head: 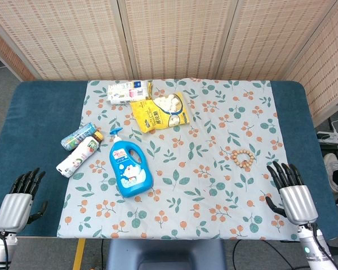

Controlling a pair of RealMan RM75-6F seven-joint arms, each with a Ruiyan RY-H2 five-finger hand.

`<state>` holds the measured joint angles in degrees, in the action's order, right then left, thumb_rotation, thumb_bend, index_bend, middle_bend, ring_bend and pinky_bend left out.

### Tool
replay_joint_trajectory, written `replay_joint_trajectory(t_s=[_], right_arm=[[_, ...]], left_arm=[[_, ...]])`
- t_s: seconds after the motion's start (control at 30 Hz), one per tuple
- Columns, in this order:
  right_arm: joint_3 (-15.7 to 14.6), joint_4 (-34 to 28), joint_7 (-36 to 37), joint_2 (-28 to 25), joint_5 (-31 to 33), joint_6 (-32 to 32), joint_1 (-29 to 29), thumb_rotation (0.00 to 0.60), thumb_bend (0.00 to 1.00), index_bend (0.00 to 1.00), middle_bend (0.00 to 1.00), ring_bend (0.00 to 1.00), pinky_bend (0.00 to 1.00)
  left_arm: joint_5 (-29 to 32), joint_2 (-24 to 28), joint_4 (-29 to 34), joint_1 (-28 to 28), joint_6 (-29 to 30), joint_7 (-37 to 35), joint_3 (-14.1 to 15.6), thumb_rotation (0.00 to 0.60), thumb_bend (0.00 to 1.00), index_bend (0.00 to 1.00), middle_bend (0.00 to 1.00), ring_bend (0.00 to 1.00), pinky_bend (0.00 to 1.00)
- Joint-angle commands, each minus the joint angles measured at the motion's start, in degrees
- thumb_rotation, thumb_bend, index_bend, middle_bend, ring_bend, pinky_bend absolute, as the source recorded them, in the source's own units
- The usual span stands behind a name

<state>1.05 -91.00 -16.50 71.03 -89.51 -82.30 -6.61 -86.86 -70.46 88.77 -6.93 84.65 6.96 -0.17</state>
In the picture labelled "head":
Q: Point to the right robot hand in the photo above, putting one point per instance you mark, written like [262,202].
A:
[297,204]

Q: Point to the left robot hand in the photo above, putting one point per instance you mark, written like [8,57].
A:
[14,206]

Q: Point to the white sneaker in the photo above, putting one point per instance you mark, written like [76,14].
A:
[331,168]

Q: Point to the white drink bottle orange cap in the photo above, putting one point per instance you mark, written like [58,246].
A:
[79,156]

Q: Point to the blue green drink can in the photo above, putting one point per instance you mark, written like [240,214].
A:
[77,136]

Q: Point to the floral pattern tablecloth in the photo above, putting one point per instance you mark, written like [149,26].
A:
[186,182]

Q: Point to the blue shampoo pump bottle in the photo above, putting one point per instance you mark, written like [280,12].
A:
[131,171]

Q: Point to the white toothpaste box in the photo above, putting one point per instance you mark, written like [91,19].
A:
[126,92]

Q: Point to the yellow snack bag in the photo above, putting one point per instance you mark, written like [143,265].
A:
[159,111]

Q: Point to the gold stick sachet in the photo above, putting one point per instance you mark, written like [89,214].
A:
[150,87]

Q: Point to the woven folding screen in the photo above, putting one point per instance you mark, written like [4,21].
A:
[169,36]

